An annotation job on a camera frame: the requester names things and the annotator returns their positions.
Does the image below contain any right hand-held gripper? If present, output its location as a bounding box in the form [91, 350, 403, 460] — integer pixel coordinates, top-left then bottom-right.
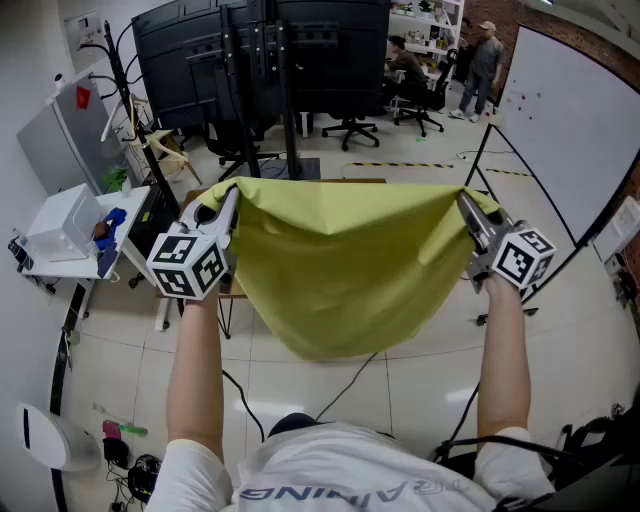
[457, 191, 558, 294]

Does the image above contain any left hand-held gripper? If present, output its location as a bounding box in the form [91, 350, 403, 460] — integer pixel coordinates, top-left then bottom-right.
[145, 184, 242, 302]

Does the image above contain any yellow-green cloth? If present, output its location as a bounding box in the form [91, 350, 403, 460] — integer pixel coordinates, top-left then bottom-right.
[198, 175, 501, 362]

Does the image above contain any person's left forearm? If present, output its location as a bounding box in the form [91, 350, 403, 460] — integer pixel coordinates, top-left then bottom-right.
[166, 289, 226, 464]

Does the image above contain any person's right forearm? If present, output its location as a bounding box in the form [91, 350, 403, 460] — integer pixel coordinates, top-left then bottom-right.
[476, 274, 532, 442]

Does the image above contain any beige plastic chair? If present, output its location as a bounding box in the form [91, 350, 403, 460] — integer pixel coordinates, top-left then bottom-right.
[143, 128, 204, 187]

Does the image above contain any black display stand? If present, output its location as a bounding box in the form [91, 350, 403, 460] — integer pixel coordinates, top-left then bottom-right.
[218, 3, 322, 182]

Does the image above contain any wooden table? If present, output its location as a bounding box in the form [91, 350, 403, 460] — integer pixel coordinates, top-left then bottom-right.
[154, 177, 389, 341]

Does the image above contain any white side table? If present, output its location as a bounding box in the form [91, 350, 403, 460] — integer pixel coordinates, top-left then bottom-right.
[19, 184, 174, 332]

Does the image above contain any black mesh office chair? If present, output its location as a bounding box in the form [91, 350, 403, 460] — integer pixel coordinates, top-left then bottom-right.
[392, 48, 460, 138]

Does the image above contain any green potted plant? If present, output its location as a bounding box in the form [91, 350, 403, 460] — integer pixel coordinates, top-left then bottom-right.
[101, 166, 132, 195]

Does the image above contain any black coat rack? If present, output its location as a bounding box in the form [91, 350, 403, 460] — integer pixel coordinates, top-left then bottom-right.
[79, 19, 182, 219]

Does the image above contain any blue cloth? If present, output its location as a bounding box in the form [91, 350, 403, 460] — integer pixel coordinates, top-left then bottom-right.
[93, 206, 128, 252]

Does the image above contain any whiteboard on black stand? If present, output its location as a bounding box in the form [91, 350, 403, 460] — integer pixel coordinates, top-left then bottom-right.
[463, 23, 640, 327]

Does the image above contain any white clothes hanger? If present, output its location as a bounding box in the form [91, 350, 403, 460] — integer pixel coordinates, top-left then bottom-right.
[99, 93, 137, 144]

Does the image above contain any large black display screen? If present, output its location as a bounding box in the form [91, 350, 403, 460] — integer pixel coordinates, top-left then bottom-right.
[130, 0, 392, 132]

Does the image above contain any white plastic box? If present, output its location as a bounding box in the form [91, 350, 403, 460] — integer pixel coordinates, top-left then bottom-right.
[25, 182, 104, 263]

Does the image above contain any grey refrigerator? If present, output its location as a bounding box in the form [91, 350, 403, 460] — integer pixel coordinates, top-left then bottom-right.
[16, 74, 132, 197]

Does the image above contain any white shelf unit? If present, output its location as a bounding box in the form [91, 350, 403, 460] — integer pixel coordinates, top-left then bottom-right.
[388, 0, 466, 84]

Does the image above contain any person's white t-shirt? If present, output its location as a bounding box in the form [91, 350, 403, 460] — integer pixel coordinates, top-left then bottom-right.
[144, 422, 557, 512]

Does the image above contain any white rounded bin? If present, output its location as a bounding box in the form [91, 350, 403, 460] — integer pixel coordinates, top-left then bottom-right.
[14, 401, 102, 472]

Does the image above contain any white wall box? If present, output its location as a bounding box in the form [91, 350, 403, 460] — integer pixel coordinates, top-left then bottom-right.
[593, 194, 640, 264]

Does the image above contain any black floor cable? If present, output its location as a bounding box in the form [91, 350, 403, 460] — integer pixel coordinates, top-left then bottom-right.
[221, 351, 380, 445]

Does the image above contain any wall switch panel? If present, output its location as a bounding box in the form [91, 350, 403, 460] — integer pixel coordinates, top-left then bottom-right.
[62, 8, 107, 72]

